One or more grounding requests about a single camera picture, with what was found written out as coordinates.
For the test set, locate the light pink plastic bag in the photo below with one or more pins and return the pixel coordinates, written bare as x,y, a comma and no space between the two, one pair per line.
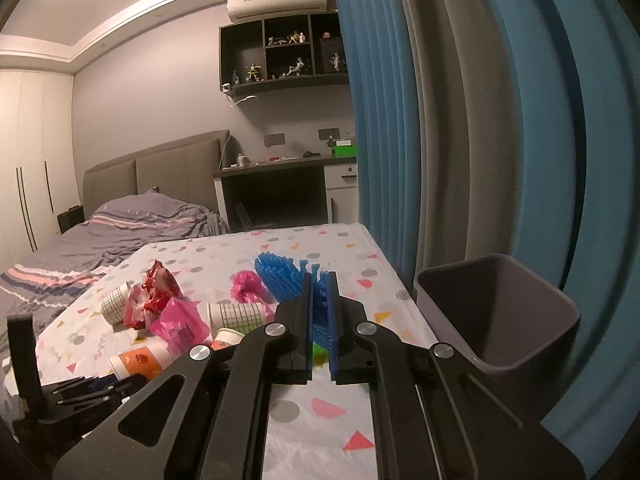
180,325

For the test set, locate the grid pattern paper cup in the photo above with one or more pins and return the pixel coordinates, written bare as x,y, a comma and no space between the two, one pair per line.
114,305
235,316

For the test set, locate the red crumpled plastic bag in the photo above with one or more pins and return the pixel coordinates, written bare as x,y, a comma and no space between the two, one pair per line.
156,285

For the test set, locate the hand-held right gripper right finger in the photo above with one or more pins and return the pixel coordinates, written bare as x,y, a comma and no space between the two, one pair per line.
334,325

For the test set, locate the white wardrobe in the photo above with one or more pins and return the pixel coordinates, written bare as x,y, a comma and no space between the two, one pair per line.
30,160

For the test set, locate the grey curtain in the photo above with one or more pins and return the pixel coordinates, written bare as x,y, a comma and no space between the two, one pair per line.
450,135

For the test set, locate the bed with grey blanket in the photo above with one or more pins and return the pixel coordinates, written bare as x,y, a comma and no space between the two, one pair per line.
100,240

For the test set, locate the blue curtain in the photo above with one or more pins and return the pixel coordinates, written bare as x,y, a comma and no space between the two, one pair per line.
370,110
600,185

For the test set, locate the grey padded headboard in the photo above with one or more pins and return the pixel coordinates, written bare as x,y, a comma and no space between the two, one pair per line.
165,170

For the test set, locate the magenta knotted plastic bag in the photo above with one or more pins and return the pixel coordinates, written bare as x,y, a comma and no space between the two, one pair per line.
247,285

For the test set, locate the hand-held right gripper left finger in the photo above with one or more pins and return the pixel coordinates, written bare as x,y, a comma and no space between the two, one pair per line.
306,322

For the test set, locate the black nightstand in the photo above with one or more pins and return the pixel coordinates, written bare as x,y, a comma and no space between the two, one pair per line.
70,219

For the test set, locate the dark top desk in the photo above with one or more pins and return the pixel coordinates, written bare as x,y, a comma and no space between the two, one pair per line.
280,164

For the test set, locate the white air conditioner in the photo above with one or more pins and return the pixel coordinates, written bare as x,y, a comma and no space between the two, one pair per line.
277,2

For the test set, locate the green spiky ball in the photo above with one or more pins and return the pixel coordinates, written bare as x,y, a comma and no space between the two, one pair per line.
320,353

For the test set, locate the orange and white paper cup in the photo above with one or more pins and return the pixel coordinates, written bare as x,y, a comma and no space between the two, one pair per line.
140,360

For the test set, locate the white desk drawer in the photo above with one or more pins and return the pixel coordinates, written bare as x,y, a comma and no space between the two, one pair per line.
341,176

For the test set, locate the dark wall socket panel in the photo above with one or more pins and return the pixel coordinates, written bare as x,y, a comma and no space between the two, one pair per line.
274,139
328,133

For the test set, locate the grey plastic bin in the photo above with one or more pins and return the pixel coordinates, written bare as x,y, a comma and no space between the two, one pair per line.
525,320

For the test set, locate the group of small figurines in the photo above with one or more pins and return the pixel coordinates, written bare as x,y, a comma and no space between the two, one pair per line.
295,67

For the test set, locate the dark wall shelf unit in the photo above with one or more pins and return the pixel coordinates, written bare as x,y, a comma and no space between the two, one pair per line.
240,50

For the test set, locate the small white paper cup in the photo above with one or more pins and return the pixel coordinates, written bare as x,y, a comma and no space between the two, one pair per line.
227,336

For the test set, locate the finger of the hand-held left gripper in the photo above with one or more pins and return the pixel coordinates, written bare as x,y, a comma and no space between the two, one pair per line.
95,400
70,385

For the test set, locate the blue spiky ball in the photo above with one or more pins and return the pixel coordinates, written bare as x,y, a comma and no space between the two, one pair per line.
277,275

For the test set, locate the patterned white tablecloth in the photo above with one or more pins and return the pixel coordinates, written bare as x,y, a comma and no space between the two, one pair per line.
320,247

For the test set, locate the green box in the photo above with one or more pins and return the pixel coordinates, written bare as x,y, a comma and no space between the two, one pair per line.
346,149

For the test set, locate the small black desk item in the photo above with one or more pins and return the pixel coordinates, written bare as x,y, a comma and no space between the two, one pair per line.
311,154

